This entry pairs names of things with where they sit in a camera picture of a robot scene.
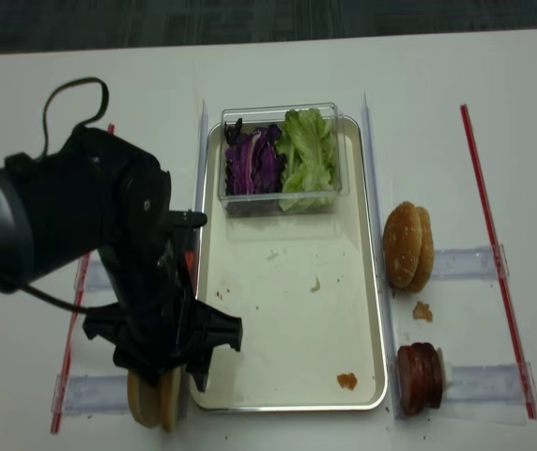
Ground sesame bun top right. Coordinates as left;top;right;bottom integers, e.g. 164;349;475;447
407;207;435;293

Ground sesame bun top left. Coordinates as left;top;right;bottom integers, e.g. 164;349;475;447
383;201;422;288

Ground red plastic rail left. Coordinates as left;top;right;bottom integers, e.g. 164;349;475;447
50;122;115;434

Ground red plastic rail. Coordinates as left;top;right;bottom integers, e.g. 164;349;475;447
459;103;537;421
50;122;115;434

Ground purple cabbage leaves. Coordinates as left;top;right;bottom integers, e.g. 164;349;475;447
223;118;286;195

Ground bread crumb on table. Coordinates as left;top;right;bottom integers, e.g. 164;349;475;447
412;301;433;323

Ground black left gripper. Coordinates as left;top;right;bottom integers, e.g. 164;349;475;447
83;210;243;393

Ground metal baking tray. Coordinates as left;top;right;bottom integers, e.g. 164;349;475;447
191;117;388;412

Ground green lettuce leaves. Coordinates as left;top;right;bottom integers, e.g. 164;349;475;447
276;108;337;212

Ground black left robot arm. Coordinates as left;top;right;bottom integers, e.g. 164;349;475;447
0;126;243;390

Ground clear cross rail patty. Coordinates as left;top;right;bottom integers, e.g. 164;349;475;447
443;362;537;404

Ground clear long rail right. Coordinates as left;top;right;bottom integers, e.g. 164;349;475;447
361;94;404;420

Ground dark meat patty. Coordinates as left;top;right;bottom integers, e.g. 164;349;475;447
421;343;443;409
397;346;427;416

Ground clear long rail left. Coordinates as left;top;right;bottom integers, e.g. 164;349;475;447
193;101;208;211

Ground clear cross rail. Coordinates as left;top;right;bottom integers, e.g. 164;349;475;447
52;375;129;416
74;255;112;292

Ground clear cross rail lower left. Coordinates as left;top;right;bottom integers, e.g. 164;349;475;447
52;375;129;416

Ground clear plastic salad container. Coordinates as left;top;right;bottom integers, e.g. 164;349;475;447
218;102;349;216

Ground clear cross rail bun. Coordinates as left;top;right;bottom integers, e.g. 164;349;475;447
431;246;509;280

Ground red plastic rail right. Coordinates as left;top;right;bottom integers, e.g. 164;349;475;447
459;103;537;421

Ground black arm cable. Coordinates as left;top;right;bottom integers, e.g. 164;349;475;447
38;77;111;161

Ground sesame bun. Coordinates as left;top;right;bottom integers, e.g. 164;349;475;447
407;207;435;293
383;201;422;288

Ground dark meat patty inner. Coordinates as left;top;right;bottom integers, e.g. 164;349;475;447
421;343;443;409

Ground dark meat patty outer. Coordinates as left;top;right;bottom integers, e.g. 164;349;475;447
397;346;427;416

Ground clear long rail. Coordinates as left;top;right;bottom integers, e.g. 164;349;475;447
193;101;208;211
361;94;404;420

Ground small lettuce scrap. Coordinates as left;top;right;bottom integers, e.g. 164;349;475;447
310;277;321;293

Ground brown crumb on tray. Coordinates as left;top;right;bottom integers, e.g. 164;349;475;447
336;373;358;391

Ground clear cross rail upper left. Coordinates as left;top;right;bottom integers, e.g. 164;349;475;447
74;255;112;292

